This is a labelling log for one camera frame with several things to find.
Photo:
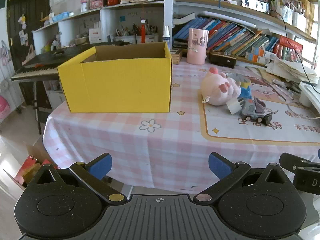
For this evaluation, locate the white paper bags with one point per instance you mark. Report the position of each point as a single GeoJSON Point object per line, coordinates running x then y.
{"type": "Point", "coordinates": [287, 15]}

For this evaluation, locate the blue toy figure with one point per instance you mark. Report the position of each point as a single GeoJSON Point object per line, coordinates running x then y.
{"type": "Point", "coordinates": [246, 91]}

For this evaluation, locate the cartoon desk mat orange border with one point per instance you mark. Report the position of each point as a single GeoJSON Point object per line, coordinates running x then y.
{"type": "Point", "coordinates": [225, 127]}

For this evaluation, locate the white shelf unit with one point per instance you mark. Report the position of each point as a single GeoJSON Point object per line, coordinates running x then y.
{"type": "Point", "coordinates": [67, 30]}

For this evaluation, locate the yellow cardboard box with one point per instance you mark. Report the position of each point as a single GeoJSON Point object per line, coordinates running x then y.
{"type": "Point", "coordinates": [112, 85]}

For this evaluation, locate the pink plush pig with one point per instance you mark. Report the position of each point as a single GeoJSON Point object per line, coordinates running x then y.
{"type": "Point", "coordinates": [217, 90]}

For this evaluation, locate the pile of papers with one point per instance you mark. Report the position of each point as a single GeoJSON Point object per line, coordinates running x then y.
{"type": "Point", "coordinates": [287, 67]}

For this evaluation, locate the pink humidifier with cartoon stickers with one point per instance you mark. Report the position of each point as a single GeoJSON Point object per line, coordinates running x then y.
{"type": "Point", "coordinates": [196, 55]}

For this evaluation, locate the smartphone with lit screen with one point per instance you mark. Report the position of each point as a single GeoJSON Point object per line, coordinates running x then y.
{"type": "Point", "coordinates": [255, 5]}

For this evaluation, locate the pink checkered desktop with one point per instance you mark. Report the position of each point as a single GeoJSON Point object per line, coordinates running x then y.
{"type": "Point", "coordinates": [155, 150]}

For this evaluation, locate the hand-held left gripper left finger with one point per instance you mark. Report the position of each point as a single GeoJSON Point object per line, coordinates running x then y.
{"type": "Point", "coordinates": [101, 166]}

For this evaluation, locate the row of thin colourful books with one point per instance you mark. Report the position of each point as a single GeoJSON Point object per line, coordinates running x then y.
{"type": "Point", "coordinates": [225, 35]}

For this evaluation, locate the red hanging ornament white ball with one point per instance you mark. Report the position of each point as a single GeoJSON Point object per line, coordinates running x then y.
{"type": "Point", "coordinates": [143, 32]}

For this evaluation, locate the cardboard and red floor boxes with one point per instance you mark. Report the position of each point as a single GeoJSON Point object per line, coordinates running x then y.
{"type": "Point", "coordinates": [30, 165]}

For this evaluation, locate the black keyboard stand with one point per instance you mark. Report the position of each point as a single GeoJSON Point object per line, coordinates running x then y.
{"type": "Point", "coordinates": [45, 100]}

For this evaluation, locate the black electric keyboard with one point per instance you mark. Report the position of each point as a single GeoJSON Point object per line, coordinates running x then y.
{"type": "Point", "coordinates": [37, 65]}

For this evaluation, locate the white carton with red print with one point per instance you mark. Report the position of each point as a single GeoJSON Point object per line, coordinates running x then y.
{"type": "Point", "coordinates": [95, 35]}

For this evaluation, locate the white plastic bottle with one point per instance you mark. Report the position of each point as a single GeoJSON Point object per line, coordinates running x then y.
{"type": "Point", "coordinates": [85, 1]}

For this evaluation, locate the blue tissue pack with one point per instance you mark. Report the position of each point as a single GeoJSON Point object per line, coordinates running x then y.
{"type": "Point", "coordinates": [61, 16]}

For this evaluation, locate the grey toy truck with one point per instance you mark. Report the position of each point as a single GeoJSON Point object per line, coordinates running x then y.
{"type": "Point", "coordinates": [250, 110]}

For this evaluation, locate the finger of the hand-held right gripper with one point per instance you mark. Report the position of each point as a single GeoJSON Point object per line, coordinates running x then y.
{"type": "Point", "coordinates": [292, 161]}

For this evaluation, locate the white blue orange carton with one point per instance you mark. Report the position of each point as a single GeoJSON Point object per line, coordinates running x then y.
{"type": "Point", "coordinates": [256, 58]}
{"type": "Point", "coordinates": [263, 52]}

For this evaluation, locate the wooden chessboard box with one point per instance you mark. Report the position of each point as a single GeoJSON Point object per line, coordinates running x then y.
{"type": "Point", "coordinates": [176, 56]}

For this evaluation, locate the red stationery packs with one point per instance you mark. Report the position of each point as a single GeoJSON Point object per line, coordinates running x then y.
{"type": "Point", "coordinates": [287, 47]}

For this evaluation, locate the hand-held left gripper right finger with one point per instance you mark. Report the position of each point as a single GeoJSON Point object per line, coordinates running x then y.
{"type": "Point", "coordinates": [220, 165]}

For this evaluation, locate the white and blue spray bottle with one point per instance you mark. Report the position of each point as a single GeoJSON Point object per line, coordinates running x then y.
{"type": "Point", "coordinates": [166, 38]}

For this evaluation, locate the white pen holder with pens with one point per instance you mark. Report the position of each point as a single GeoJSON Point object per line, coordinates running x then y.
{"type": "Point", "coordinates": [125, 39]}
{"type": "Point", "coordinates": [150, 38]}

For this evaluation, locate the white wall bookshelf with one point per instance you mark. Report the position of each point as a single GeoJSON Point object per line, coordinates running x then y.
{"type": "Point", "coordinates": [168, 5]}

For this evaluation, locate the brown and black desk device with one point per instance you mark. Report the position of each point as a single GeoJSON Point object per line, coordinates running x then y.
{"type": "Point", "coordinates": [221, 60]}

